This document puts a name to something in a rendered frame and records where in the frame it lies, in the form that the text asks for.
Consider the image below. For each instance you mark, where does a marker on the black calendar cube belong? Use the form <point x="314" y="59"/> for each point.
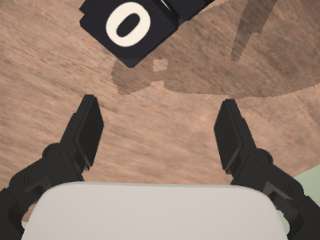
<point x="187" y="9"/>
<point x="130" y="29"/>

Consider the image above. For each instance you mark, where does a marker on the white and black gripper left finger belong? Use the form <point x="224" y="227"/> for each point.
<point x="61" y="163"/>

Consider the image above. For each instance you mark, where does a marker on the black rectangular tray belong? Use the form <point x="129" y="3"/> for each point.
<point x="87" y="4"/>

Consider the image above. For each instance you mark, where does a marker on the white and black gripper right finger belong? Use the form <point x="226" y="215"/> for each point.
<point x="253" y="167"/>

